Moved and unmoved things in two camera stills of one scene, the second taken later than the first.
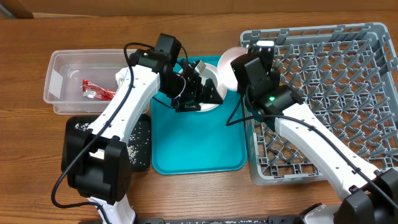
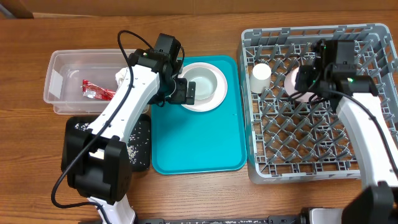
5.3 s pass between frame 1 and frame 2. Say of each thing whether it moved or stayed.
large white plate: stayed
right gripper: moved
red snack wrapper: stayed
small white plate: moved
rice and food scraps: stayed
